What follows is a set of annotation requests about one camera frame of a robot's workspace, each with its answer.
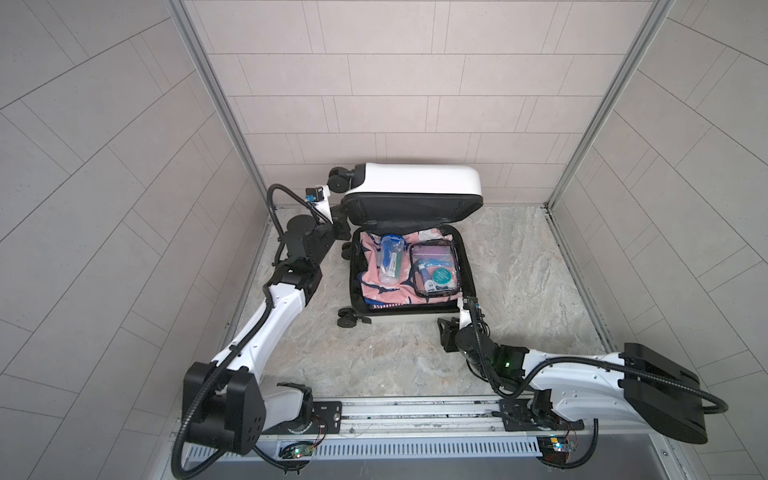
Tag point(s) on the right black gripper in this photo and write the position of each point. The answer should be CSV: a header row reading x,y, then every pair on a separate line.
x,y
448,334

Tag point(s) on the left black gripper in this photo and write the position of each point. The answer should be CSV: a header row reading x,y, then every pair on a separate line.
x,y
338,228

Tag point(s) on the clear toiletry pouch black trim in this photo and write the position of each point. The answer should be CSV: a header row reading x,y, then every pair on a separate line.
x,y
435,269

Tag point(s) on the pink shark print garment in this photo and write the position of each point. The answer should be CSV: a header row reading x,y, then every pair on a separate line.
x,y
403,292

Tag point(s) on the clear container with blue lid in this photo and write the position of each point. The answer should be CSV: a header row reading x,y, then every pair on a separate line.
x,y
392,249

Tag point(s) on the black and white suitcase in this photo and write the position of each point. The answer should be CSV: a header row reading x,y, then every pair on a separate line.
x,y
400,199

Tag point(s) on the red white striped shirt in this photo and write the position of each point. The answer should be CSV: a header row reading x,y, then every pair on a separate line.
x,y
382,305

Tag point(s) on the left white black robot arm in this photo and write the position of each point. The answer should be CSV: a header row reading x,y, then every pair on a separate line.
x,y
226,405

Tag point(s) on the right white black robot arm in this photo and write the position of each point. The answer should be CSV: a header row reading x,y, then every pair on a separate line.
x,y
636,385

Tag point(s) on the right green circuit board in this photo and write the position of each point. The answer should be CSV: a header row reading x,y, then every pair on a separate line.
x,y
555,449

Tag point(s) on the green circuit board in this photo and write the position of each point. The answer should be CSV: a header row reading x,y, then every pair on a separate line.
x,y
297,451
555,449

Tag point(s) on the left green circuit board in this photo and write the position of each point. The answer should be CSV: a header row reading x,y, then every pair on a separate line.
x,y
297,451

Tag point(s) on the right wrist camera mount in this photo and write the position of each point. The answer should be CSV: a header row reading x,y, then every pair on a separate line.
x,y
468,313

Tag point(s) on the aluminium mounting rail frame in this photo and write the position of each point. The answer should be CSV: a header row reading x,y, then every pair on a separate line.
x,y
460,438

